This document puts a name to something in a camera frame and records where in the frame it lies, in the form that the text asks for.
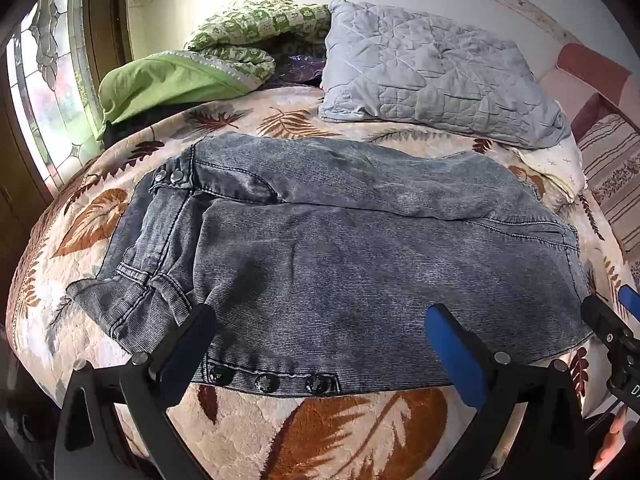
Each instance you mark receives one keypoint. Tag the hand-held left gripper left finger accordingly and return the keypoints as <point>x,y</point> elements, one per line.
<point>197,327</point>

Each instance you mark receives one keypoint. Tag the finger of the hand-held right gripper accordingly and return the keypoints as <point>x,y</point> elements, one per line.
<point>631,302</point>
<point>602,317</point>

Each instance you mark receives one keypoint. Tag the grey washed denim pants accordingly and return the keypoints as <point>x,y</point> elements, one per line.
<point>325,240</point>

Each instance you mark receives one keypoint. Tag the grey quilted pillow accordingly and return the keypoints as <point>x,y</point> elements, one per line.
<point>425,70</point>

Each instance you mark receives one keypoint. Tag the stained glass window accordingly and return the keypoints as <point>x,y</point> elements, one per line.
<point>55,85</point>

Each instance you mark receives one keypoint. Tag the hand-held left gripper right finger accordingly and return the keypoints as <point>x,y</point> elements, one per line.
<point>452,355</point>

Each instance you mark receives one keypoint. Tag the purple cloth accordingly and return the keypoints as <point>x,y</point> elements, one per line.
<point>300,67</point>

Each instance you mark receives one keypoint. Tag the dark cloth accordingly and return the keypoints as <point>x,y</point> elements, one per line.
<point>125,127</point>

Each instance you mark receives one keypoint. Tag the leaf print fleece blanket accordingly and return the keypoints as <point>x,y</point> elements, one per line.
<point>300,435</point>

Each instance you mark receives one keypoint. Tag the white printed cloth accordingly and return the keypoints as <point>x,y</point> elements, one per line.
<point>555,165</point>

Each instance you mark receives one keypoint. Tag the person's right hand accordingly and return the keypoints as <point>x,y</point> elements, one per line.
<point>617,440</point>

